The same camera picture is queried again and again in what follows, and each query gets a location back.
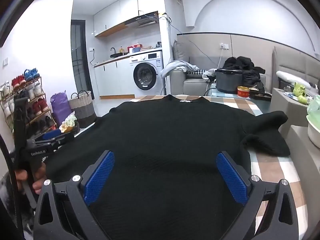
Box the colourful plastic bag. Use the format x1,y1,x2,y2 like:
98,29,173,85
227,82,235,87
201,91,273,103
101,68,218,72
60,112,79,133

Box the white pillow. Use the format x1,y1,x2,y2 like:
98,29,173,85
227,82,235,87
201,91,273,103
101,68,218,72
276,70,312,88

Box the green toy figure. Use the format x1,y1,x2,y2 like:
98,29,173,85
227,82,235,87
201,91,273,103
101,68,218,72
293,82,308,96

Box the red and gold bowl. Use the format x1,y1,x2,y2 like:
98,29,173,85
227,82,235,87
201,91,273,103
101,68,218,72
237,86,251,98

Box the black knitted sweater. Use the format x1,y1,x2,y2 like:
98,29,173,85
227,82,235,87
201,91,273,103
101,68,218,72
45,94,292,240

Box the dark glass door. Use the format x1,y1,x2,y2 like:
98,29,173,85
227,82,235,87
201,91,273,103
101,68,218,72
71,19,93,100

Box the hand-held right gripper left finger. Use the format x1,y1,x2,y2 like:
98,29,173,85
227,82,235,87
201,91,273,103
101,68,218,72
32,150,116,240

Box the black range hood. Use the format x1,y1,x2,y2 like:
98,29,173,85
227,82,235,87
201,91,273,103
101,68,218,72
125,11,159,28

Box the white wall cabinets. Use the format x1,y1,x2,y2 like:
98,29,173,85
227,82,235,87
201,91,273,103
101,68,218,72
94,0,160,38

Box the teal checked tablecloth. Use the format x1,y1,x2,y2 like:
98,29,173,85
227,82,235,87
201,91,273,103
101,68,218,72
207,89,272,103

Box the grey sofa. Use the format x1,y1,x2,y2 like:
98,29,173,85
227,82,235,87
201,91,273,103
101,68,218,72
170,40,218,97

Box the grey padded headboard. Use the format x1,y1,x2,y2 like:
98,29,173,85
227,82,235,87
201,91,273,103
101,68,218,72
272,46,320,90

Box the person's left hand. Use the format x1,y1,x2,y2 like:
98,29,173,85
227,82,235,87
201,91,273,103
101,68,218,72
14,163,48,195

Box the grey cabinet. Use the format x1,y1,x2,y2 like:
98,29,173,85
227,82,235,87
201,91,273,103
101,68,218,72
271,87,310,140

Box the pile of black clothes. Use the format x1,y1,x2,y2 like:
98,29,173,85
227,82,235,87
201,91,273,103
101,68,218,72
222,56,267,93

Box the white basin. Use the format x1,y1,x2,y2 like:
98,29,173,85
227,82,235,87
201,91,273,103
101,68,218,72
307,115,320,149

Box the light grey garment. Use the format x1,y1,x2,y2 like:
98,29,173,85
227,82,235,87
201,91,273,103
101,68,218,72
161,60,200,78

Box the white washing machine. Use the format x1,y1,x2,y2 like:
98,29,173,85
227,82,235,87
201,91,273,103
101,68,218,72
129,51,164,96

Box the woven laundry basket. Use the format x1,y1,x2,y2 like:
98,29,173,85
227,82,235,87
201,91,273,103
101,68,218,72
69,90,97,128

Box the white kitchen counter cabinets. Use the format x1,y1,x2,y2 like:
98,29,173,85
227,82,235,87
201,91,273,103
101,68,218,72
94,52,137,99

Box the grey padded box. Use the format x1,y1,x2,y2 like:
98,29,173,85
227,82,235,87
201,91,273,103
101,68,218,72
285,125,320,240

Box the shoe rack with shoes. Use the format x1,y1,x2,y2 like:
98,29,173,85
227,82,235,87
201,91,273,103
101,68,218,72
0,67,54,135

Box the houndstooth cushion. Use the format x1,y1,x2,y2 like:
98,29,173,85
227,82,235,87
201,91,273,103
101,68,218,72
186,69,208,76

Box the green plastic bag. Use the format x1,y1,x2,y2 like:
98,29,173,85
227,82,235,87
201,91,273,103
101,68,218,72
306,95,320,123

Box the white grey cloth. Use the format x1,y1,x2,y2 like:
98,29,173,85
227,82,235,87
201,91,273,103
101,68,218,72
202,69,220,82

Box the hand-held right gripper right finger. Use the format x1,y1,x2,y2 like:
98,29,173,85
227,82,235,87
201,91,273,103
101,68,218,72
216,151,300,240

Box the black cooker pot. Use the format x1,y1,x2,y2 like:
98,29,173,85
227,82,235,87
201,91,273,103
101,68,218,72
215,68,244,93

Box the purple bag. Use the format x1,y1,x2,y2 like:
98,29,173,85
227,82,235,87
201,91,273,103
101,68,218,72
50,90,73,125

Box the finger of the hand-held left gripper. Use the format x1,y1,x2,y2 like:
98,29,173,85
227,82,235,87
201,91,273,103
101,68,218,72
37,131,76,152
34,129,63,143

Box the black food tray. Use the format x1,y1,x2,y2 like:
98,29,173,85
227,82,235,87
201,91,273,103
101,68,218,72
250,90,272,102

